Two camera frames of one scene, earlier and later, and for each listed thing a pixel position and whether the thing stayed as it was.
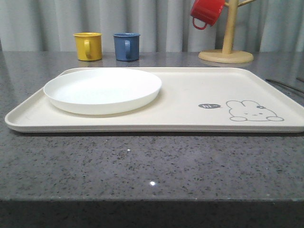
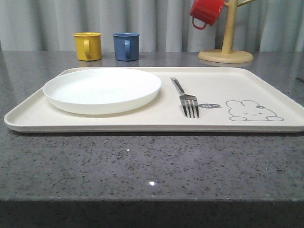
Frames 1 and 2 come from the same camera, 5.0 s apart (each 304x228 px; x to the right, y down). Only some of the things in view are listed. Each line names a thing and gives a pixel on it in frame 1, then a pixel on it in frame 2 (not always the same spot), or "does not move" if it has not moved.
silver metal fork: (287, 86) → (185, 98)
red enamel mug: (207, 11) does not move
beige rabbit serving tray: (192, 100) does not move
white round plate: (101, 91) does not move
